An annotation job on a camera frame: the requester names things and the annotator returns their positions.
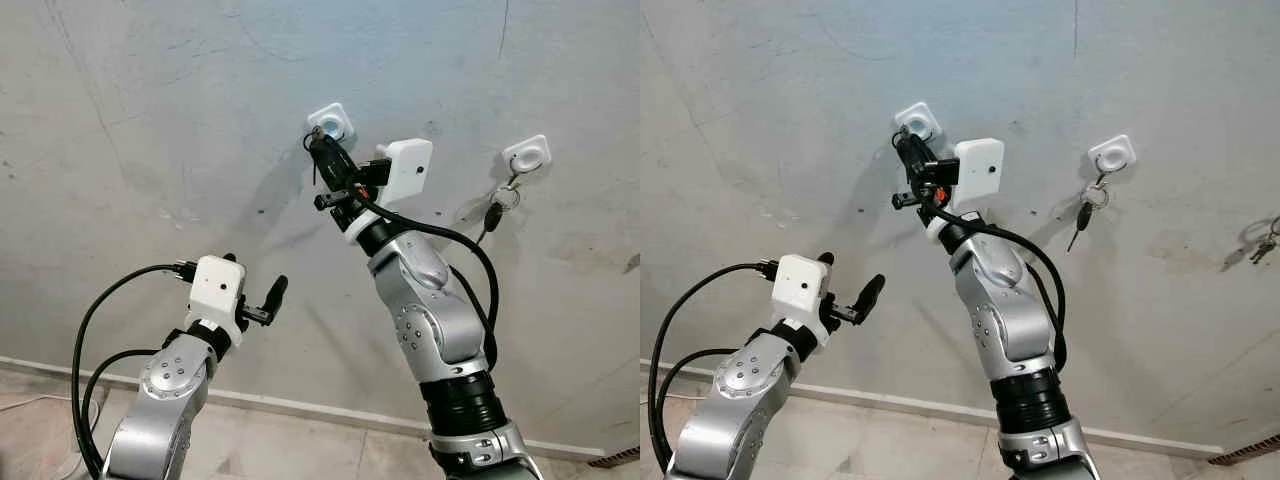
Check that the hanging metal key bunch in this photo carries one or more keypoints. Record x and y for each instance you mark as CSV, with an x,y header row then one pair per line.
x,y
1263,248

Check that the white skirting board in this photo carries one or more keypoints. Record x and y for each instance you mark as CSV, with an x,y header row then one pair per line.
x,y
900,400
300,407

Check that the white square wall hook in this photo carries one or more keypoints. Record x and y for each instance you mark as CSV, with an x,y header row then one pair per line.
x,y
1113,155
338,115
528,157
925,113

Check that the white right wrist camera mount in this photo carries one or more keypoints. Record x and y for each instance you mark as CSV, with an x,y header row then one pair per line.
x,y
980,170
405,170

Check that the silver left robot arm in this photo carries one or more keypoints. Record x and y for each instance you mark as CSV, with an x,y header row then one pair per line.
x,y
735,400
165,400

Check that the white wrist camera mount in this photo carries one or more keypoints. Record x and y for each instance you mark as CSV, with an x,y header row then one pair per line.
x,y
980,170
215,290
800,295
405,170

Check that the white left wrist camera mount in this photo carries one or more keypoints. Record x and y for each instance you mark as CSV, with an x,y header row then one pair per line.
x,y
215,290
800,295

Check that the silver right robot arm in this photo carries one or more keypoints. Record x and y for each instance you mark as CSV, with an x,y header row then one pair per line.
x,y
430,310
1010,310

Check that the brown floor drain grate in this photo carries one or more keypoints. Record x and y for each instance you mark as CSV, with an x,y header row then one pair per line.
x,y
1245,450
615,458

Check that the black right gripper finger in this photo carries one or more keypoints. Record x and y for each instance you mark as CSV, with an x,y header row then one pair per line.
x,y
338,158
322,158
922,158
909,160

